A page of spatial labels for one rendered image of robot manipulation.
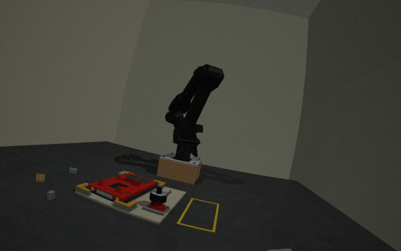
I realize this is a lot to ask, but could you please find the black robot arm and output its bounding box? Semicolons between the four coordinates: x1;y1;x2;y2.
165;64;224;162

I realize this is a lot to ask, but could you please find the black tyre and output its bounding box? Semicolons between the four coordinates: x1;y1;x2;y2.
150;190;167;203

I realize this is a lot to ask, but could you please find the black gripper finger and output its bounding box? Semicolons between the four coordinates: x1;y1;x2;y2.
191;145;198;157

